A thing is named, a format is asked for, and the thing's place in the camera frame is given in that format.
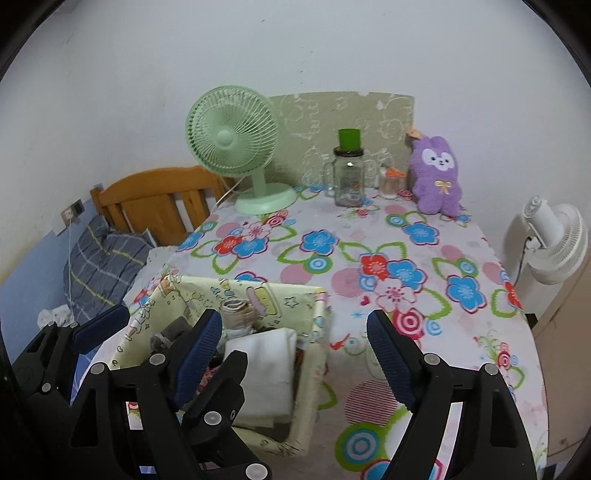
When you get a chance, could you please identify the white towel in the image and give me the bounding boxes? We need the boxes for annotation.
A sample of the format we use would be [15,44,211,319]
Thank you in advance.
[224,328,297,428]

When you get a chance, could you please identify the yellow cartoon storage box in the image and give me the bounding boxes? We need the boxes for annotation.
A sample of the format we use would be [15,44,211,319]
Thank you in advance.
[109,275,327,457]

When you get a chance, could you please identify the beige door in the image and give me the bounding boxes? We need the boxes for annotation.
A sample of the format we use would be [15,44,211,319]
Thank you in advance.
[534,278,590,464]

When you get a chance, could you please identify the white crumpled cloth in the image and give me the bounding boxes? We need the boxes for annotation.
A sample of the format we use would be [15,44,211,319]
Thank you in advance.
[37,304,76,330]

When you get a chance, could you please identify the rolled beige socks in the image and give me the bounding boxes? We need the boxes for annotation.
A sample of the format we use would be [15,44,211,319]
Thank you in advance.
[219,298,259,340]

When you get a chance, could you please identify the floral tablecloth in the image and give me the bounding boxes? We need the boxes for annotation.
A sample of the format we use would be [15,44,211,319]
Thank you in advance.
[68,184,551,480]

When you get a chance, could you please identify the grey plaid pillow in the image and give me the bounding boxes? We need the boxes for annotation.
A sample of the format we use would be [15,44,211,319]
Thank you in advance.
[63,215,156,325]

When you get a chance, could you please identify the white standing fan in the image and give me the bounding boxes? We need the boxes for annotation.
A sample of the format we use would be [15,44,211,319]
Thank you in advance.
[514,195,588,285]

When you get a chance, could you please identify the purple plush bunny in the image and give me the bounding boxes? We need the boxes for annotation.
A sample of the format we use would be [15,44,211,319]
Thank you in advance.
[409,133,463,218]

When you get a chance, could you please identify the toothpick jar orange lid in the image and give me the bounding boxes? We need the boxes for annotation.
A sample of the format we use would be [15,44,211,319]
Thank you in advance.
[378,166,407,199]

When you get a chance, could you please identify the glass mason jar mug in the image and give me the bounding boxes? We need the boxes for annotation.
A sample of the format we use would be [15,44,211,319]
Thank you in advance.
[322,147,366,208]

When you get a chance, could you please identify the green desk fan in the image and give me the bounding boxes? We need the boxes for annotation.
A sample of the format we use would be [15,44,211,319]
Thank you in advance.
[185,86,297,215]

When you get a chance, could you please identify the green cup on jar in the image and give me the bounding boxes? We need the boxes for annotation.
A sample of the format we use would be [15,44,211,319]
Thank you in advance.
[339,128,362,152]

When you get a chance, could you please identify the green patterned cardboard panel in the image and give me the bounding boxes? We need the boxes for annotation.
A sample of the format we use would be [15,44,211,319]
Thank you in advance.
[266,91,415,187]

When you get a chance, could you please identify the black fan power cable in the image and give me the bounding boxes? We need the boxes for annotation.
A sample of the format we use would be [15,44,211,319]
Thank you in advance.
[513,237,537,287]

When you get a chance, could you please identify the wall power outlet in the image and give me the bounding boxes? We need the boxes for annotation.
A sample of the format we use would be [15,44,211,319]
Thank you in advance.
[60,200,85,227]

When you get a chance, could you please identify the white fan power cable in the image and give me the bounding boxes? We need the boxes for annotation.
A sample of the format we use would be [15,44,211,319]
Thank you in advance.
[216,174,246,209]

